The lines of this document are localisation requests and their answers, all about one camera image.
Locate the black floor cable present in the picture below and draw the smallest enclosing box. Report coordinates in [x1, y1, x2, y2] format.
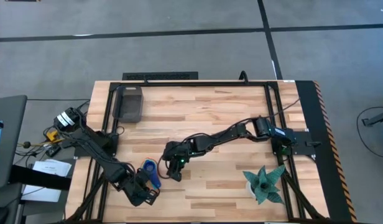
[356, 106, 383, 159]

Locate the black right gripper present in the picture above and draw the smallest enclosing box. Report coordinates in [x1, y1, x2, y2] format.
[166, 139, 197, 183]

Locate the white paper sheet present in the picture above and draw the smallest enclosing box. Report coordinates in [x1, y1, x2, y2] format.
[21, 183, 63, 203]
[32, 158, 73, 179]

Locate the grey desk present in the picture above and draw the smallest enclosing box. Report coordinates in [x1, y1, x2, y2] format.
[0, 95, 28, 190]

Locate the potted teal-leaf plant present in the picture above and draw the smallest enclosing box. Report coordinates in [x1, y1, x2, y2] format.
[242, 164, 287, 205]

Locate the yellow connector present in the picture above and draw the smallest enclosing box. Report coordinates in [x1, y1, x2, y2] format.
[45, 129, 60, 141]

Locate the grey stand leg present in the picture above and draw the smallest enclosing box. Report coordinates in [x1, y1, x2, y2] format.
[361, 108, 383, 128]

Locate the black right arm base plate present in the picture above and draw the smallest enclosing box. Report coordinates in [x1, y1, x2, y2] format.
[269, 130, 322, 157]

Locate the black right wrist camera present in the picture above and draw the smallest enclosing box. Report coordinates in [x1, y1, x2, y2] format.
[162, 141, 180, 162]

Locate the purple measuring cup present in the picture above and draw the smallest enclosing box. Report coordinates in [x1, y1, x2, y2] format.
[144, 160, 163, 190]

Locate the black small box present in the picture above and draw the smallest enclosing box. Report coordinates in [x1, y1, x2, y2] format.
[45, 144, 62, 158]

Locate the dark grey basket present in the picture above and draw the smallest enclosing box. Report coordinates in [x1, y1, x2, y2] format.
[112, 86, 145, 124]

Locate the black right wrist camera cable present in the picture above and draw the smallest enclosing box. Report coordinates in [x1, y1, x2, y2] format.
[156, 154, 171, 180]

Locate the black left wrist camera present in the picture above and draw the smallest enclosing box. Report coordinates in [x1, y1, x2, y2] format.
[134, 169, 154, 187]

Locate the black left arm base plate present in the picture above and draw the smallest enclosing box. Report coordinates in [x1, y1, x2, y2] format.
[73, 132, 119, 158]

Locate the black hazard-striped edge mat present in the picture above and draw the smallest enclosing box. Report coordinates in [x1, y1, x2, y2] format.
[295, 80, 358, 223]

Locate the black desk bar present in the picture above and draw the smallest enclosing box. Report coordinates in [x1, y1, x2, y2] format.
[9, 164, 72, 191]

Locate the black aluminium table frame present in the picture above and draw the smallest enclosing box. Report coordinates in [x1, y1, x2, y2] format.
[65, 80, 328, 223]

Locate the black perforated box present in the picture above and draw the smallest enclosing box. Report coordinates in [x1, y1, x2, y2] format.
[122, 71, 200, 81]

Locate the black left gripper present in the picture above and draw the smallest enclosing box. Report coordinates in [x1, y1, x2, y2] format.
[124, 182, 160, 207]

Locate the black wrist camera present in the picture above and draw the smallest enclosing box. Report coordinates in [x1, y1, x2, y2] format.
[162, 141, 180, 162]
[134, 169, 154, 187]

